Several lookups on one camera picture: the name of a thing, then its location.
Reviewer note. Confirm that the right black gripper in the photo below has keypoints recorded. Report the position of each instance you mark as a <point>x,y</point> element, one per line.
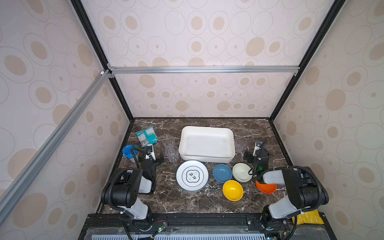
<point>250,156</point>

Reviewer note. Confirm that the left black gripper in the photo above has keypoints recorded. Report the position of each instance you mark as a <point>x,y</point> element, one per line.
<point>156,160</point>

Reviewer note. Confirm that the white plate green line emblem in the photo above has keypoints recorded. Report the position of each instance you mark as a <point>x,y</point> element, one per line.
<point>192,176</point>

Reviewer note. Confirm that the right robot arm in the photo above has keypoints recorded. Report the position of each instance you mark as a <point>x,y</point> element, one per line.
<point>305,192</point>

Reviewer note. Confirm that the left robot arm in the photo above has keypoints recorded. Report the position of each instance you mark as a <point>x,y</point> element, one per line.
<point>122,190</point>

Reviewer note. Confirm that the white plastic bin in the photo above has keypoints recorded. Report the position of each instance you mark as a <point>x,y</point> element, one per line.
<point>207,144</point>

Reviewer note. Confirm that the cream white bowl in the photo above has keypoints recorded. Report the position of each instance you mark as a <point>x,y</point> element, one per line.
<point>241,173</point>

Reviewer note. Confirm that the blue lidded cup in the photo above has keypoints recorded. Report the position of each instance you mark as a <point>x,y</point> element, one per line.
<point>130,153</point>

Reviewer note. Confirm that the orange bowl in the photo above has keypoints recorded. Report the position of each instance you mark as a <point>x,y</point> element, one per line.
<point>266,188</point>

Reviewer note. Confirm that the clear plastic cup front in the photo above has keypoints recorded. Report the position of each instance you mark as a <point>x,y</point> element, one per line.
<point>172,153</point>

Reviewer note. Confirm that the clear plastic cup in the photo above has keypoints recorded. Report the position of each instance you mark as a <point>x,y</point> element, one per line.
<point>172,153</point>
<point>169,142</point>

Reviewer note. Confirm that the green snack packet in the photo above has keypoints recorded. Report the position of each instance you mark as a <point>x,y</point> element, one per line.
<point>147,137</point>

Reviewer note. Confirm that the clear plastic cup rear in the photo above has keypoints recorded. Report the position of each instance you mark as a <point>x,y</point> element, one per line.
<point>169,142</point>

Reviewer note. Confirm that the yellow bowl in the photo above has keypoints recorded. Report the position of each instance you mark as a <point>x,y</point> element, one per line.
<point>233,190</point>

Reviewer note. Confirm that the blue bowl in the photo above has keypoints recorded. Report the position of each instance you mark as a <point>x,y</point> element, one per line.
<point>222,173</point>

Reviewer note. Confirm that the yellow snack bag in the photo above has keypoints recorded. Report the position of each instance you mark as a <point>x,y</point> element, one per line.
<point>312,217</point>

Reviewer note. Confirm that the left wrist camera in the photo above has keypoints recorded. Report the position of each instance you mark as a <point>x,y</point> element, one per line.
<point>149,149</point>

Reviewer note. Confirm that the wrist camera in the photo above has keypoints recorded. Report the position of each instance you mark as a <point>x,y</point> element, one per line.
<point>149,149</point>
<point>259,146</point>

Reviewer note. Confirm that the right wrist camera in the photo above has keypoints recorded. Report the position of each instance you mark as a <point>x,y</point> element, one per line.
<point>259,146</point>

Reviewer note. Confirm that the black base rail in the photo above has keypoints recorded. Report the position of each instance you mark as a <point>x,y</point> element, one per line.
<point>203,226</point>

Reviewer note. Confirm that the horizontal aluminium rail back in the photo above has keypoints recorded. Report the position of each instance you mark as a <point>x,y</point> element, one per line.
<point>205,69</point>

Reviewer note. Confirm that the aluminium rail left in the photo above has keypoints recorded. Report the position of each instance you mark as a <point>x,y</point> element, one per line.
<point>24,180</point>

